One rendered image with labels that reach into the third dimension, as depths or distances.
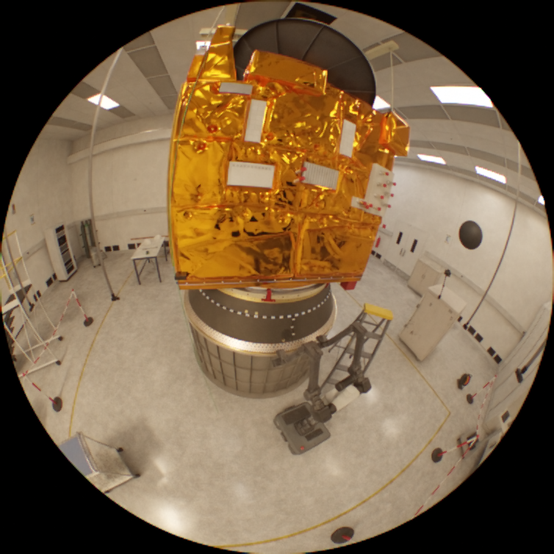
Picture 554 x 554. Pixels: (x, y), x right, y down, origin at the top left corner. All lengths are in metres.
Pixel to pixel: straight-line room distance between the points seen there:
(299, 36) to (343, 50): 0.42
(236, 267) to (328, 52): 2.25
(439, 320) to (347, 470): 3.16
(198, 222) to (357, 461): 3.33
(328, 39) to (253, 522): 4.89
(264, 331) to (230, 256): 0.79
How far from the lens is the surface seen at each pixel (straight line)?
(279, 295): 1.58
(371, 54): 3.12
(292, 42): 2.23
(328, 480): 2.84
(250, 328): 1.72
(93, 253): 7.60
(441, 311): 4.13
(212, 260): 1.35
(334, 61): 2.15
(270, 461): 2.65
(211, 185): 1.23
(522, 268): 7.98
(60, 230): 7.78
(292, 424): 2.48
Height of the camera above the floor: 2.63
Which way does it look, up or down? 30 degrees down
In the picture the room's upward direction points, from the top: 9 degrees clockwise
